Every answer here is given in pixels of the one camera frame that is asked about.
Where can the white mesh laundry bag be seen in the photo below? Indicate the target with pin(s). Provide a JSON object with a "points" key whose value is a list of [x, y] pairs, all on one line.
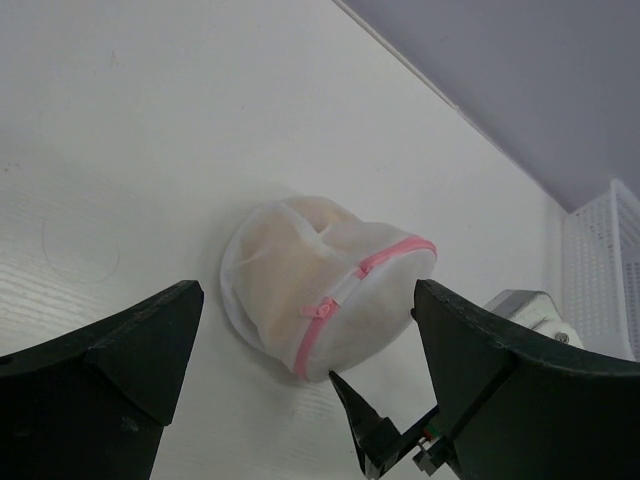
{"points": [[308, 283]]}

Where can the white plastic basket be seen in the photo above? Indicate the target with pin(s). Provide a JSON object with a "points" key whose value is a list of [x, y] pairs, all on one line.
{"points": [[600, 273]]}

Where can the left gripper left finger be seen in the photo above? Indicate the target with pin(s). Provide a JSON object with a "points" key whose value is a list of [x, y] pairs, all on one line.
{"points": [[93, 403]]}

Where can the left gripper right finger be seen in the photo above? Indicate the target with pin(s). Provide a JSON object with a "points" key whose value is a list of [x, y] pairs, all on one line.
{"points": [[515, 404]]}

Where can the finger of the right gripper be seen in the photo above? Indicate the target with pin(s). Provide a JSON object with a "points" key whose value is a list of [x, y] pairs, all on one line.
{"points": [[379, 444]]}

